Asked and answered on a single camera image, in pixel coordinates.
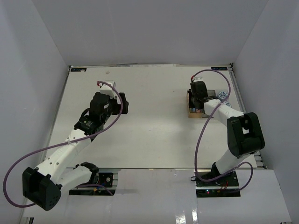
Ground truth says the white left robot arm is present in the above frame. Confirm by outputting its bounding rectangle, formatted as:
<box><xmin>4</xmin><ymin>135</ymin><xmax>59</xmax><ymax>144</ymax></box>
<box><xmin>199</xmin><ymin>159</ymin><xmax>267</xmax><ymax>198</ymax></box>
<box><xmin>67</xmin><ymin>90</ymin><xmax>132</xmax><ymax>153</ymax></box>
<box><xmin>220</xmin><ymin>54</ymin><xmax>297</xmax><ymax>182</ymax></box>
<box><xmin>22</xmin><ymin>81</ymin><xmax>128</xmax><ymax>211</ymax></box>

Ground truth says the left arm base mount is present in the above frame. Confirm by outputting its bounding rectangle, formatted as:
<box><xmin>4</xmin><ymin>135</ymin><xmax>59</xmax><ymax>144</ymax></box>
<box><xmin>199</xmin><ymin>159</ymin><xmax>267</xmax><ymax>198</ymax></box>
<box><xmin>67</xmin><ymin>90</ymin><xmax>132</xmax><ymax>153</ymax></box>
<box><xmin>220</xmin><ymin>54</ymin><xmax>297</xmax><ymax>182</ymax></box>
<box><xmin>69</xmin><ymin>172</ymin><xmax>118</xmax><ymax>196</ymax></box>

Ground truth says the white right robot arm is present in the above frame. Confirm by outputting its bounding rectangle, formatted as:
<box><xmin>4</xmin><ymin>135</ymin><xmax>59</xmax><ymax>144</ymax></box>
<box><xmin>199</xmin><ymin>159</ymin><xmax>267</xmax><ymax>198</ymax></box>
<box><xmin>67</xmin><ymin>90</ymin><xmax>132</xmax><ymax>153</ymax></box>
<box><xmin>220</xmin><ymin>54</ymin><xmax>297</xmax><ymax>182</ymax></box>
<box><xmin>190</xmin><ymin>81</ymin><xmax>265</xmax><ymax>186</ymax></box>

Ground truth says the amber transparent tray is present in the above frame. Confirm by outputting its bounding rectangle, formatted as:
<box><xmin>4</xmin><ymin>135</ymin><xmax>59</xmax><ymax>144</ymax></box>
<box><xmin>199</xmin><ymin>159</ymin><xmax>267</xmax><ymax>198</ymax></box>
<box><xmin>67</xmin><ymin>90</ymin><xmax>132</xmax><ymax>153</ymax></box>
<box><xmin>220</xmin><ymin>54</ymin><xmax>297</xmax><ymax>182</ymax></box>
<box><xmin>186</xmin><ymin>90</ymin><xmax>203</xmax><ymax>119</ymax></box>

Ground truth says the grey transparent tray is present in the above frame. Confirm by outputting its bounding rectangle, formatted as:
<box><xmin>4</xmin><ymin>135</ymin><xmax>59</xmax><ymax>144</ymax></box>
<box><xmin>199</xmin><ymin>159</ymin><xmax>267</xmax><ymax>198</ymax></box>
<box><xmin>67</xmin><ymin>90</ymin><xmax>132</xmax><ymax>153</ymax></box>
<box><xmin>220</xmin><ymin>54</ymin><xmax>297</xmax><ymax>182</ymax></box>
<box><xmin>202</xmin><ymin>90</ymin><xmax>216</xmax><ymax>118</ymax></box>

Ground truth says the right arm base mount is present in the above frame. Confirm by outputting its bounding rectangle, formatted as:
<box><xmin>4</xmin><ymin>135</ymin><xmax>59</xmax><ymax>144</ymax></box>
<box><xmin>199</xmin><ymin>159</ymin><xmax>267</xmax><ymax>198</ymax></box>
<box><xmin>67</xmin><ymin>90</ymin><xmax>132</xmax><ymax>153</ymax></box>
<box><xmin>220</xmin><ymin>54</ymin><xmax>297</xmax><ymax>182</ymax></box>
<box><xmin>190</xmin><ymin>171</ymin><xmax>241</xmax><ymax>198</ymax></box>

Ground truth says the blue-lidded cleaning gel jar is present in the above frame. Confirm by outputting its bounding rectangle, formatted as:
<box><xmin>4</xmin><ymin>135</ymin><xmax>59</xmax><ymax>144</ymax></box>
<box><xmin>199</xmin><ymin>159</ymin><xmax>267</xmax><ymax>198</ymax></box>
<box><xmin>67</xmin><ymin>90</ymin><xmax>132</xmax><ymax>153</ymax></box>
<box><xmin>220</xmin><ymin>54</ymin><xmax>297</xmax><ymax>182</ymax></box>
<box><xmin>217</xmin><ymin>91</ymin><xmax>229</xmax><ymax>101</ymax></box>

